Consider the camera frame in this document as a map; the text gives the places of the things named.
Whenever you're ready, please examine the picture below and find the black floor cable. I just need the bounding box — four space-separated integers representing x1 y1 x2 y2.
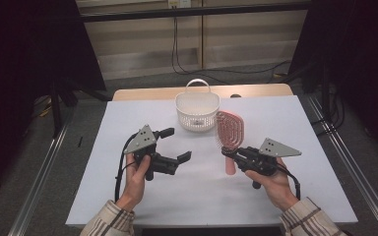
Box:
175 17 292 75
171 17 230 86

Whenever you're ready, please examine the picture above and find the metal floor rail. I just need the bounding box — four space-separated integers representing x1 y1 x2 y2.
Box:
8 117 72 236
306 94 378 236

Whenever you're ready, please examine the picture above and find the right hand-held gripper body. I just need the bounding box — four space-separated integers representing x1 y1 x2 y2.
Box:
234 137 303 190

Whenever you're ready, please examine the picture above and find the white table mat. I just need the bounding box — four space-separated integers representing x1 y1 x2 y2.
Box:
65 94 359 228

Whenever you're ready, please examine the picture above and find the dark curtain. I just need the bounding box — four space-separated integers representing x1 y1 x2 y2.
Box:
0 0 106 205
288 0 378 165

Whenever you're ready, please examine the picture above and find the person's right hand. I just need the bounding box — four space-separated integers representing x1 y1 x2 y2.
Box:
244 158 298 211

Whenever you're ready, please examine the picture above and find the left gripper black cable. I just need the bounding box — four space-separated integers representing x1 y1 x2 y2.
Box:
113 132 139 203

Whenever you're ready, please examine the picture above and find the black cable bundle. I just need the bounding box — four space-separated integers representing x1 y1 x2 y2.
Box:
309 85 347 137

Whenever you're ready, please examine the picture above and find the person's left hand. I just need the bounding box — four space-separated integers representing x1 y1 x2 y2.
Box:
115 152 153 211

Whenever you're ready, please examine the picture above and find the black horizontal bar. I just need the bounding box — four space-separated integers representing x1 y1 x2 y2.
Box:
80 2 313 24

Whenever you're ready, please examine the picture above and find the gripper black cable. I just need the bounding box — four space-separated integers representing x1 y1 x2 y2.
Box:
274 162 302 201
113 132 139 203

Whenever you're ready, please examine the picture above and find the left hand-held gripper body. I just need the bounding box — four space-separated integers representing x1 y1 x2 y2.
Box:
123 124 181 182

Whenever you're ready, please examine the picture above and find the black metal stand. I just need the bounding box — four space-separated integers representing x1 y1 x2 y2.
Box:
50 78 112 138

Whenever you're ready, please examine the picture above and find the white wall socket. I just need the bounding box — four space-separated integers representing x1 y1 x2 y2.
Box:
167 0 192 9

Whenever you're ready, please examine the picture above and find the pink hairbrush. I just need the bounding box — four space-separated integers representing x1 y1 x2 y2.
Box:
215 110 245 177

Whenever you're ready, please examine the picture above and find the white perforated basket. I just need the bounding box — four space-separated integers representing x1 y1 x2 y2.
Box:
174 78 221 133

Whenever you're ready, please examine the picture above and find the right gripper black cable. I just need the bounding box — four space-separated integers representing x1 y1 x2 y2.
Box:
274 162 302 201

